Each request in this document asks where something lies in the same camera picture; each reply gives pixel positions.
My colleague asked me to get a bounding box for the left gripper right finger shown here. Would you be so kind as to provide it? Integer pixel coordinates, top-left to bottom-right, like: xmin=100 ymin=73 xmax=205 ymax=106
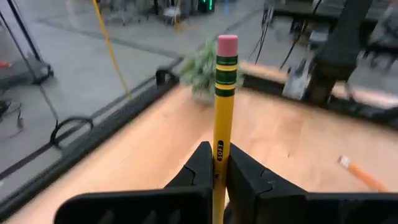
xmin=225 ymin=142 xmax=398 ymax=224

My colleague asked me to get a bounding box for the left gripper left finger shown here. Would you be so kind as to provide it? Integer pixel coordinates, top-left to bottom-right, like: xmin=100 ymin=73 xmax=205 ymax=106
xmin=53 ymin=141 xmax=215 ymax=224

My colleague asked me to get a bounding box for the orange pencil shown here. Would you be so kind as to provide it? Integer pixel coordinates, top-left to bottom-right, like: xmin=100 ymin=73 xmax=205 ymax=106
xmin=337 ymin=154 xmax=389 ymax=193

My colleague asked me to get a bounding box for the yellow pencil pink eraser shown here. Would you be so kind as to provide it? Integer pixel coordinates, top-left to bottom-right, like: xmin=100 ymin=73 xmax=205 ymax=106
xmin=212 ymin=34 xmax=239 ymax=224

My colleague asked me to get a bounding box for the small potted green plant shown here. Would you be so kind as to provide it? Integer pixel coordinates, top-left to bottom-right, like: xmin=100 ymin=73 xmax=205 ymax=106
xmin=179 ymin=39 xmax=247 ymax=105

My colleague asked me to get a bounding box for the coiled black cable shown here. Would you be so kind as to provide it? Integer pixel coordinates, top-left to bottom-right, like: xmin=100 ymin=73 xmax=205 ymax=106
xmin=49 ymin=116 xmax=95 ymax=149

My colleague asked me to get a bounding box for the yellow cable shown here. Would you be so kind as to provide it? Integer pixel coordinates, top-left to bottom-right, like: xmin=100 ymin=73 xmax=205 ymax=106
xmin=91 ymin=0 xmax=132 ymax=100

